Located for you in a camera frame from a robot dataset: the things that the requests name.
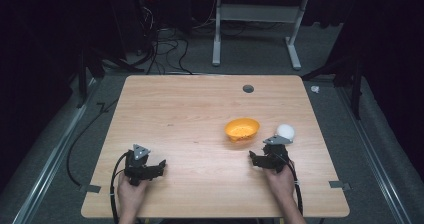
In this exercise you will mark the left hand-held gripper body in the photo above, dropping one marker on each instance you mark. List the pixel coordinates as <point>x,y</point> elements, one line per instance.
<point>137,169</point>

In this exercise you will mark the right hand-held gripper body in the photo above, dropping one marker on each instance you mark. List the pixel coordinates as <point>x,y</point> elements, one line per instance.
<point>276,155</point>

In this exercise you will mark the person's left hand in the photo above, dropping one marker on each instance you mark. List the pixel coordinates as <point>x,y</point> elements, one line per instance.
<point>130,192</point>

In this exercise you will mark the person's right hand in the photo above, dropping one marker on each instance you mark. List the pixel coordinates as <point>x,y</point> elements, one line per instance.
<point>281,184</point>

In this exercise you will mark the white ball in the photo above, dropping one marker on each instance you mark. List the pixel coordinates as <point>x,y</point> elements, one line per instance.
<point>286,130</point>

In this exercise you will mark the orange plastic bowl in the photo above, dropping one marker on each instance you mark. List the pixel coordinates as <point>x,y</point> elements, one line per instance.
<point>242,129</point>

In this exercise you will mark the crumpled white paper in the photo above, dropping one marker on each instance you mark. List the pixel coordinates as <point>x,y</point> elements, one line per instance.
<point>315,89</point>

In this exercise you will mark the black metal stand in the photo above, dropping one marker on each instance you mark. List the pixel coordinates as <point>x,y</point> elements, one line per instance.
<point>87,72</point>
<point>355,80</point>

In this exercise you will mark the dark computer case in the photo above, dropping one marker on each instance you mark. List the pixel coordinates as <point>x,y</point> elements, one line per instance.
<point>160,10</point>

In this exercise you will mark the grey metal table bracket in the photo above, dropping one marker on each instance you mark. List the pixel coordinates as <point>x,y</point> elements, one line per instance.
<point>90,188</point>
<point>339,185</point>

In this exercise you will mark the silver floor rail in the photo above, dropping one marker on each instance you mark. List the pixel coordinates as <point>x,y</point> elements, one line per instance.
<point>50,164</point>
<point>376,164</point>

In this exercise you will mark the white metal desk frame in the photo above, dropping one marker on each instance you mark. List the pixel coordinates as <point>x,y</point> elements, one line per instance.
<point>256,13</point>

